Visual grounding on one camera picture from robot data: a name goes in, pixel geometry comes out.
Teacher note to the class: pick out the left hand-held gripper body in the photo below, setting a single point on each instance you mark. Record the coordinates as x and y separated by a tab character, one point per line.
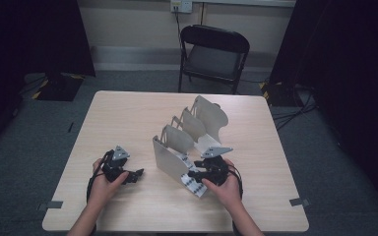
119	153

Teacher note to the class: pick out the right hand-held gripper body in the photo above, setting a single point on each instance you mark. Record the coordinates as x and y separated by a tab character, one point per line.
218	170

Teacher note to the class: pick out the white cloth with dark stripes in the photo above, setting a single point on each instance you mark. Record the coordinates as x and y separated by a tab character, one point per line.
193	187

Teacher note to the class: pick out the beige expandable divider rack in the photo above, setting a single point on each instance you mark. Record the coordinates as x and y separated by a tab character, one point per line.
170	160

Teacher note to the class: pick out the person's right hand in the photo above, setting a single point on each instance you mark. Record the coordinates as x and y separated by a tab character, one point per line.
228	193

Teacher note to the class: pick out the person's left hand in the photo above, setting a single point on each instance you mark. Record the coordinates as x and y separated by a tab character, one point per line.
101	191

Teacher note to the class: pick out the small black pen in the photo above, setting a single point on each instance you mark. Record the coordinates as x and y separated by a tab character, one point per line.
70	127

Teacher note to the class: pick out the grey tape strip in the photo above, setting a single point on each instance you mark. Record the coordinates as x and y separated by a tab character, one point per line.
299	202
54	205

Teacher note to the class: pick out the black stand base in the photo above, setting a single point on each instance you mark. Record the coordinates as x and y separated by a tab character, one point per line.
279	95
59	88

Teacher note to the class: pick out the black folding chair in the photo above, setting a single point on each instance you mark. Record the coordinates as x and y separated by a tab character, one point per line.
215	60

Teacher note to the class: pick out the black curtain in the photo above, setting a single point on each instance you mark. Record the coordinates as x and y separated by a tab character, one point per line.
357	65
29	32

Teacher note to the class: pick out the white wall socket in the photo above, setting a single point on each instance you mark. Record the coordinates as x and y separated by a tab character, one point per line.
185	6

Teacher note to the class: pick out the grey wall trunking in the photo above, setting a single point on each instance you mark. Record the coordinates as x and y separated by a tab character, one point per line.
242	2

